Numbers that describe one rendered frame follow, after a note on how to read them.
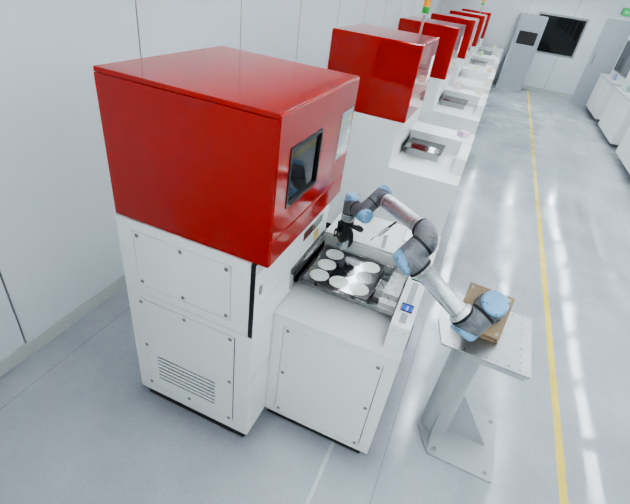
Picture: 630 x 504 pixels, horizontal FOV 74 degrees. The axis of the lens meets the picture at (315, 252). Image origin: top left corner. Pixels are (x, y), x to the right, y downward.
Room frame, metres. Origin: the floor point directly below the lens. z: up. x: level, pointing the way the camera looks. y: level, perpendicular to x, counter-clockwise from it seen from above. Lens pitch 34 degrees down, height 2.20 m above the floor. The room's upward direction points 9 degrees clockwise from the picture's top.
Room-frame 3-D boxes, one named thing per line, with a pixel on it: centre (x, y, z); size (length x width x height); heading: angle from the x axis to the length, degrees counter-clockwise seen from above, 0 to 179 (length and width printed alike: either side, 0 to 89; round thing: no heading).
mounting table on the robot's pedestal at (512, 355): (1.60, -0.90, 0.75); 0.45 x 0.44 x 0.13; 70
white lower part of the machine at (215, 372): (1.79, 0.42, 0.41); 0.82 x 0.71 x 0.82; 162
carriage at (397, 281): (1.73, -0.43, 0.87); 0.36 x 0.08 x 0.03; 162
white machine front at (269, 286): (1.68, 0.10, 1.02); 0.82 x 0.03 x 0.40; 162
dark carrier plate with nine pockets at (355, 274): (1.80, -0.18, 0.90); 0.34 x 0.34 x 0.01; 72
